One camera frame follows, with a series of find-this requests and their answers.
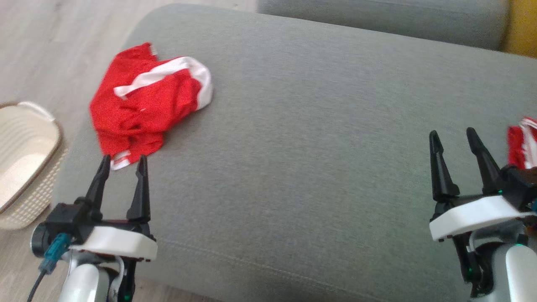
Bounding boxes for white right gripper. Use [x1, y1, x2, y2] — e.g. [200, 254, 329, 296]
[429, 127, 537, 242]

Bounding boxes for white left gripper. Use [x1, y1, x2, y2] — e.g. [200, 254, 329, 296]
[69, 154, 158, 261]

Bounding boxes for red jersey with striped trim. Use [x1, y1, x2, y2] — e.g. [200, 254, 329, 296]
[507, 117, 537, 169]

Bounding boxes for red shorts with white band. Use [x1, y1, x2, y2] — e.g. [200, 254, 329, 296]
[89, 42, 214, 171]

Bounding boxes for cream woven laundry basket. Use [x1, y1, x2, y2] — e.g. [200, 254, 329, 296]
[0, 101, 68, 231]

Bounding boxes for grey fabric sofa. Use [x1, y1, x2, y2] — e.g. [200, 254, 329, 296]
[50, 3, 537, 302]

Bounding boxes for yellow sofa cushion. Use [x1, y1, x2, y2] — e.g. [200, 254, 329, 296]
[501, 0, 537, 57]

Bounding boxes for grey sofa back cushion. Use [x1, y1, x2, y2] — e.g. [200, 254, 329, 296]
[256, 0, 511, 51]

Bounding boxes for teal left camera connector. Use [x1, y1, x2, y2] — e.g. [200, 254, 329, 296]
[39, 234, 72, 276]

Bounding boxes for black left camera cable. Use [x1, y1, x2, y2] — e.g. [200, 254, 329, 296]
[27, 271, 47, 302]

